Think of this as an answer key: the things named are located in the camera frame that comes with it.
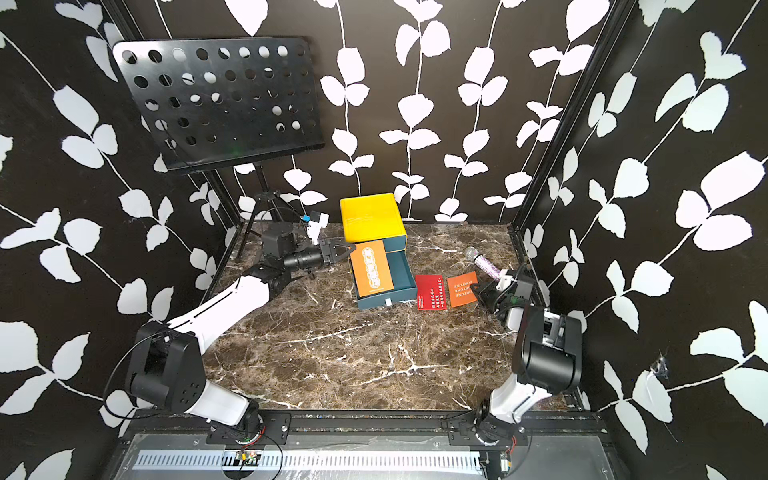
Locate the orange postcard with white pattern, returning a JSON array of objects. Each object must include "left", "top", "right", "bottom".
[{"left": 350, "top": 240, "right": 394, "bottom": 297}]

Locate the orange postcard with text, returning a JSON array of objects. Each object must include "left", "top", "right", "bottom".
[{"left": 447, "top": 271, "right": 478, "bottom": 308}]

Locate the red postcard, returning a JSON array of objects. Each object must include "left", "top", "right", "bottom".
[{"left": 414, "top": 275, "right": 448, "bottom": 311}]

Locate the yellow teal drawer cabinet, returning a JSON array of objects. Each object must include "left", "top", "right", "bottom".
[{"left": 340, "top": 193, "right": 406, "bottom": 243}]

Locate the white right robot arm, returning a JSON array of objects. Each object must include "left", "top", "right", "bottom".
[{"left": 472, "top": 276, "right": 582, "bottom": 443}]

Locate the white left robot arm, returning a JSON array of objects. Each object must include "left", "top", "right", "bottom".
[{"left": 125, "top": 238, "right": 355, "bottom": 438}]

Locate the purple rhinestone microphone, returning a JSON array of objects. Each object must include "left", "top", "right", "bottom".
[{"left": 464, "top": 246, "right": 507, "bottom": 281}]

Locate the black perforated music stand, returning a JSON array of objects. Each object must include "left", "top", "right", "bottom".
[{"left": 112, "top": 36, "right": 326, "bottom": 262}]

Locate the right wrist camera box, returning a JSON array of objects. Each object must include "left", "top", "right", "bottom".
[{"left": 513, "top": 268, "right": 536, "bottom": 299}]

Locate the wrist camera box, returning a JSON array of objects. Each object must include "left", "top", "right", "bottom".
[
  {"left": 261, "top": 222, "right": 297, "bottom": 258},
  {"left": 513, "top": 268, "right": 536, "bottom": 299}
]

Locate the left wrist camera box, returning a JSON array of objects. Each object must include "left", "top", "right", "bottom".
[{"left": 261, "top": 222, "right": 297, "bottom": 258}]

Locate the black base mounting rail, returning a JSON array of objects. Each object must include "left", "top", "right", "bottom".
[{"left": 206, "top": 409, "right": 607, "bottom": 448}]

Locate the white slotted cable duct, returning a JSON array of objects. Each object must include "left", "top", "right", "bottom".
[{"left": 129, "top": 450, "right": 481, "bottom": 474}]

